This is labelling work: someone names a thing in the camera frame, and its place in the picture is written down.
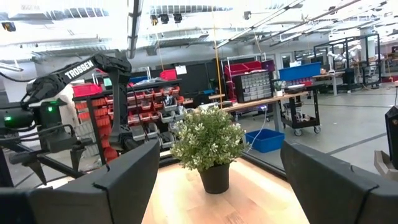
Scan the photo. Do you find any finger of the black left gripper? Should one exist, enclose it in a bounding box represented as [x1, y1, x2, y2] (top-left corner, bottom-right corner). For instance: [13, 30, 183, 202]
[69, 145, 86, 172]
[8, 148, 48, 186]

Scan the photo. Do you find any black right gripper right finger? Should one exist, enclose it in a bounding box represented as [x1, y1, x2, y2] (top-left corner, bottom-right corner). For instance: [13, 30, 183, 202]
[279, 139, 398, 224]

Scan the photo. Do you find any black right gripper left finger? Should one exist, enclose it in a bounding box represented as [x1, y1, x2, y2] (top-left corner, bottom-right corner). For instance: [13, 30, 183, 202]
[27, 139, 161, 224]

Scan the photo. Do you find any cardboard box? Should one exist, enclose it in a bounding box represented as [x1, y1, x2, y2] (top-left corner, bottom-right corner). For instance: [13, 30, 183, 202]
[373, 150, 398, 183]

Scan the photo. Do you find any red plastic bin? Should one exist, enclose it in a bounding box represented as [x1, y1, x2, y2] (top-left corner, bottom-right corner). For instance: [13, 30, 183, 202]
[243, 60, 263, 71]
[159, 68, 178, 82]
[72, 83, 103, 98]
[224, 63, 249, 77]

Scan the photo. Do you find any black rack with parts bins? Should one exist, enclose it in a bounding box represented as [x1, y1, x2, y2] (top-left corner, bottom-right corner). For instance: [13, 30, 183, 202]
[73, 77, 191, 166]

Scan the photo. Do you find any black wheeled cart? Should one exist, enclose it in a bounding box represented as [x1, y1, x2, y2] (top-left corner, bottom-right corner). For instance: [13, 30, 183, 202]
[280, 83, 322, 137]

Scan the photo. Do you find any black box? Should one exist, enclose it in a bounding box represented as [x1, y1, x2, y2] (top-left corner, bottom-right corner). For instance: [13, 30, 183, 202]
[384, 105, 398, 171]

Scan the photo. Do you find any blue plastic floor bin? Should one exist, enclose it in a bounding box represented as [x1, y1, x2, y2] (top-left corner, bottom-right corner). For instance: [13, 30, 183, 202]
[244, 128, 285, 154]

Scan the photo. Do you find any black plant pot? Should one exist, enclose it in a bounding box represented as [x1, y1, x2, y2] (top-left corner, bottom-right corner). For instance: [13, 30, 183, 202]
[198, 163, 231, 195]

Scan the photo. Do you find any artificial green leafy plant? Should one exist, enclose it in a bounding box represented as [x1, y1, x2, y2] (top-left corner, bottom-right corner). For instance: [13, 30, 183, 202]
[170, 105, 248, 171]

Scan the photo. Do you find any wooden top workbench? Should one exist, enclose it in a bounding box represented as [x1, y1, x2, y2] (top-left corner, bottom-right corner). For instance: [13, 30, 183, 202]
[208, 90, 310, 133]

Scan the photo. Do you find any small plant in white pot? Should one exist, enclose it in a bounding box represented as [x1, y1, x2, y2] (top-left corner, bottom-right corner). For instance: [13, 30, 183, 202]
[273, 80, 286, 98]

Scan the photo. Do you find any grey small-drawer cabinet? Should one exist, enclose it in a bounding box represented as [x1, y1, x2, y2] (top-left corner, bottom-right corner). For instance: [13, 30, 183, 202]
[232, 70, 275, 103]

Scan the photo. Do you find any purple plastic bin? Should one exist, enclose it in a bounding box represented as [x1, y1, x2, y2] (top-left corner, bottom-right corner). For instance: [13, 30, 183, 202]
[261, 60, 276, 73]

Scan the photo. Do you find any black diagonal frame strut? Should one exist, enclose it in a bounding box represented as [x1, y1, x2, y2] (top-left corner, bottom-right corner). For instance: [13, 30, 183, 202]
[6, 152, 86, 180]

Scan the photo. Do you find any white cable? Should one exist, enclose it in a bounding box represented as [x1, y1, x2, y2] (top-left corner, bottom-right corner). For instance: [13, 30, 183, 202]
[248, 105, 269, 152]

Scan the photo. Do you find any black overhead frame beam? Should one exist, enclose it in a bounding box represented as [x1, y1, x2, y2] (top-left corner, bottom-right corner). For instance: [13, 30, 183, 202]
[126, 0, 144, 60]

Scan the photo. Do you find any black frame robot cell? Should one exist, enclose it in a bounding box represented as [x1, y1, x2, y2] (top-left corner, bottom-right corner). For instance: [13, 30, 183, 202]
[313, 33, 382, 90]

